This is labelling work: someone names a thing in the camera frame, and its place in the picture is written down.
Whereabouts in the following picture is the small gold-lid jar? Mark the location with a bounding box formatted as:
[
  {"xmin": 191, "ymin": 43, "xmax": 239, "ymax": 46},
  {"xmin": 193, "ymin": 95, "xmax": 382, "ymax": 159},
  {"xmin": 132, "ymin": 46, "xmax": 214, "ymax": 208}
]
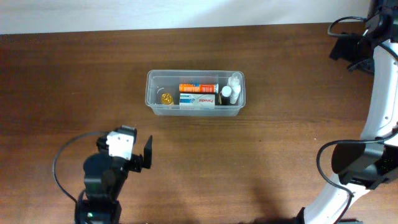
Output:
[{"xmin": 160, "ymin": 93, "xmax": 174, "ymax": 105}]

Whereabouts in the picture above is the white green Panadol box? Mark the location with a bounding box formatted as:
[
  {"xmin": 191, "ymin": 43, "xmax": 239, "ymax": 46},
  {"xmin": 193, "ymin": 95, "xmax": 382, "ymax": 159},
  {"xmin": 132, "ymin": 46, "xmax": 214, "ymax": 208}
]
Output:
[{"xmin": 179, "ymin": 93, "xmax": 216, "ymax": 110}]

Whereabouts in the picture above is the orange effervescent tablet tube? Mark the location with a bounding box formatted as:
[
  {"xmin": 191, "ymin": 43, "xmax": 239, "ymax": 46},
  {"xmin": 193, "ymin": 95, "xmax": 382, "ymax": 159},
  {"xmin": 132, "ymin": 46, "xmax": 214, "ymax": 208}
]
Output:
[{"xmin": 178, "ymin": 83, "xmax": 219, "ymax": 94}]

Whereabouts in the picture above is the dark bottle white cap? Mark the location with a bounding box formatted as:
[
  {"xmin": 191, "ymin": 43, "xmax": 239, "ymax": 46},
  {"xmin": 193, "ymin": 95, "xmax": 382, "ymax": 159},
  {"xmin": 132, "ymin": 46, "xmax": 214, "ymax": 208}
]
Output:
[{"xmin": 219, "ymin": 85, "xmax": 232, "ymax": 106}]

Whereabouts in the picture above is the white squeeze bottle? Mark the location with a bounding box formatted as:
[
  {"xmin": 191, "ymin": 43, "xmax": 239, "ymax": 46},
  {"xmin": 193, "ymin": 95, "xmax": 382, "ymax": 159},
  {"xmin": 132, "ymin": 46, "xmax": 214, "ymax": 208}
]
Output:
[{"xmin": 228, "ymin": 72, "xmax": 241, "ymax": 105}]

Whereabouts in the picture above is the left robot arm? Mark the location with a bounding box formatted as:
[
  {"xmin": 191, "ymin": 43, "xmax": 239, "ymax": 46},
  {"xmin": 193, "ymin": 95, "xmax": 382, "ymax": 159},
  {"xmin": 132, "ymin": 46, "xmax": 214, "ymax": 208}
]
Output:
[{"xmin": 74, "ymin": 126, "xmax": 153, "ymax": 224}]

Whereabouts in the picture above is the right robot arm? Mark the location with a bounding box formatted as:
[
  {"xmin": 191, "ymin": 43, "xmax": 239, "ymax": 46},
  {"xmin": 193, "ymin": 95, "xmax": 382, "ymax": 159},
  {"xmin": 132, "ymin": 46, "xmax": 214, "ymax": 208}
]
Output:
[{"xmin": 292, "ymin": 1, "xmax": 397, "ymax": 223}]

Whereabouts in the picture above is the clear plastic container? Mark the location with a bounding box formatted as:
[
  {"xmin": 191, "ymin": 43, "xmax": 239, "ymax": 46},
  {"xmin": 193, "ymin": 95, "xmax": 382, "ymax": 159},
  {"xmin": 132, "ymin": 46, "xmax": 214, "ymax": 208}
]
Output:
[{"xmin": 146, "ymin": 70, "xmax": 246, "ymax": 116}]

